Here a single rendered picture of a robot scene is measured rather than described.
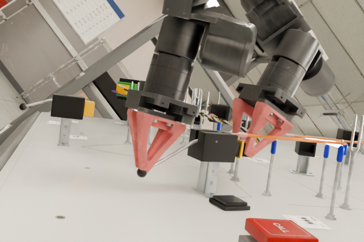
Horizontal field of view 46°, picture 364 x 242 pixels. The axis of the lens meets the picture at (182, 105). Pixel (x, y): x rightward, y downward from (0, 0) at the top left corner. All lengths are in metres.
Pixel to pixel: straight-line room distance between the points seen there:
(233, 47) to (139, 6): 7.91
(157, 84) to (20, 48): 7.88
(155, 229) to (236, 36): 0.25
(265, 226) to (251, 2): 0.43
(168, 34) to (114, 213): 0.23
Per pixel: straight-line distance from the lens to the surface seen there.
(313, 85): 0.73
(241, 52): 0.54
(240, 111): 0.66
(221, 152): 0.61
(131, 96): 0.59
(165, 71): 0.55
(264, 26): 0.72
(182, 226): 0.49
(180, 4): 0.54
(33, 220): 0.46
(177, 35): 0.56
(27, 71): 8.33
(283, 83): 0.65
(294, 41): 0.67
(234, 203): 0.57
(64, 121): 0.89
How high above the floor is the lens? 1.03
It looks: 9 degrees up
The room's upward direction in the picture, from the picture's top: 53 degrees clockwise
